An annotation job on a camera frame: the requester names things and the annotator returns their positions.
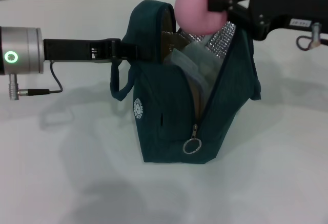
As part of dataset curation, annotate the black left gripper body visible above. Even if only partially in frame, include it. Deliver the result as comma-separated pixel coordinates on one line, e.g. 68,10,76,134
43,37,124,65

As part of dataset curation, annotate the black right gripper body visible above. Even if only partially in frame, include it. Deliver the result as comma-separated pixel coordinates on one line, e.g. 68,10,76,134
244,0,328,42

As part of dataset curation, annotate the pink toy peach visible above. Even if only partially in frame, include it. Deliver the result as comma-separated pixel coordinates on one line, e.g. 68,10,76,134
175,0,229,35

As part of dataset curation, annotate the yellow banana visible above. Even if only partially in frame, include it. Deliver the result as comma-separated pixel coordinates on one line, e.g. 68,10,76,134
160,30,206,112

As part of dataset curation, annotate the clear plastic lunch box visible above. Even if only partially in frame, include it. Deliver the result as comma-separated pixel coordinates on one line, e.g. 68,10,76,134
163,39,221,92

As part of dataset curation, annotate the dark blue insulated lunch bag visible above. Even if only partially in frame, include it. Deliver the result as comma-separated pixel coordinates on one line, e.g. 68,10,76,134
110,0,262,164

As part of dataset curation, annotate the grey right gripper cable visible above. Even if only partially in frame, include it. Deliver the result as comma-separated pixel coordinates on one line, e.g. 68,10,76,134
296,22,323,52

